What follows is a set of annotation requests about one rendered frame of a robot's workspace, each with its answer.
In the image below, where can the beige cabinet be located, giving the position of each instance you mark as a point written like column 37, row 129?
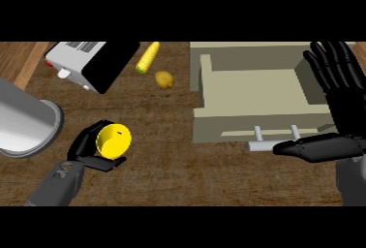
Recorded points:
column 248, row 55

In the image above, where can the yellow corn cob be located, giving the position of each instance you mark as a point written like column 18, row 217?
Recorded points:
column 148, row 57

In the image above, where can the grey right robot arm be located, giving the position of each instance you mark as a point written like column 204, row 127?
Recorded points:
column 352, row 180

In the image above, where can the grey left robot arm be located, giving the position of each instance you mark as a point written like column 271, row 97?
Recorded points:
column 57, row 185

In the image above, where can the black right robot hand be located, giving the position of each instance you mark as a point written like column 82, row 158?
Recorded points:
column 343, row 97

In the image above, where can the yellow potato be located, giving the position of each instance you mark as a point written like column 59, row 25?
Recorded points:
column 164, row 79

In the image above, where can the large grey pot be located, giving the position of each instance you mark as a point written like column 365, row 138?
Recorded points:
column 26, row 122

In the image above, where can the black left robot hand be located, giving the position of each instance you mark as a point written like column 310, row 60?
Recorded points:
column 82, row 142

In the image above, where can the beige open drawer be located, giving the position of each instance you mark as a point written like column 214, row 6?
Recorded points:
column 260, row 100

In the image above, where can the white and black toaster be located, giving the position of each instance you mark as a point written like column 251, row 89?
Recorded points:
column 90, row 63

